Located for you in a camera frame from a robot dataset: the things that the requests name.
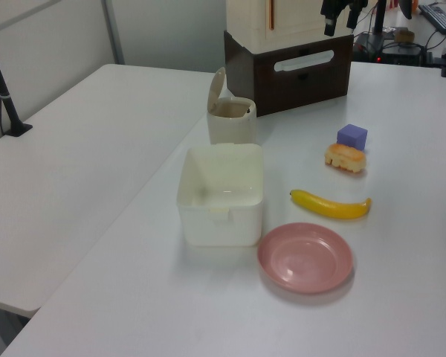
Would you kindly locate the yellow banana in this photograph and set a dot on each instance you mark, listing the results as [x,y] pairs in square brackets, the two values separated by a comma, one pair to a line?
[331,206]

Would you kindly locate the white plastic storage box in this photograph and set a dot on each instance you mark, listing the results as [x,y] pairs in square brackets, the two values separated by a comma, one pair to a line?
[223,227]

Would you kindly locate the black keyboard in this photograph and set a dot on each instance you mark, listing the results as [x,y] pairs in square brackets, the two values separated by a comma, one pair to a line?
[440,16]

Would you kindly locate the black monitor stand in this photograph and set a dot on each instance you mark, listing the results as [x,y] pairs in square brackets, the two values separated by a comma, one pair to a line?
[380,18]

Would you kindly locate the beige trash can lid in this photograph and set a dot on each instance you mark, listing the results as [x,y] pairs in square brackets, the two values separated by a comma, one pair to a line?
[217,87]

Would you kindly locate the white oven appliance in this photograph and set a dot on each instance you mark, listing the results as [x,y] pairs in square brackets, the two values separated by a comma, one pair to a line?
[301,89]

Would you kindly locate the cream plastic carry box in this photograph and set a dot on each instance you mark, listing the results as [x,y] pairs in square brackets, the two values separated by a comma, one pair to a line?
[245,22]

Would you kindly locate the toasted bread roll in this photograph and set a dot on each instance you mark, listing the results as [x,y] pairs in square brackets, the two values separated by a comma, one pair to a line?
[345,158]

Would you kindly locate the beige trash can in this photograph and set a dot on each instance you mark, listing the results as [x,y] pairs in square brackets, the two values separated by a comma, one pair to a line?
[232,128]

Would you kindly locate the black camera pole with clamp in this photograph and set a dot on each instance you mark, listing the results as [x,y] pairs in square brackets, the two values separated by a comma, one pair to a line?
[3,96]

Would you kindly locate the small cardboard box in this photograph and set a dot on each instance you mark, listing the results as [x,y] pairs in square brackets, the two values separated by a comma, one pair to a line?
[403,35]

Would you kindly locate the pink plate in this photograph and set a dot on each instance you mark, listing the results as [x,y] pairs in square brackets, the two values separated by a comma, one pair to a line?
[304,260]

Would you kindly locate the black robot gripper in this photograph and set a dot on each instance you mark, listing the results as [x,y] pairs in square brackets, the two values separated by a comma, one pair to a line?
[340,5]

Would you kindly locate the purple cube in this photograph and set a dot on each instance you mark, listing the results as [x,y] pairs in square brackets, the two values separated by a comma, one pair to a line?
[351,137]

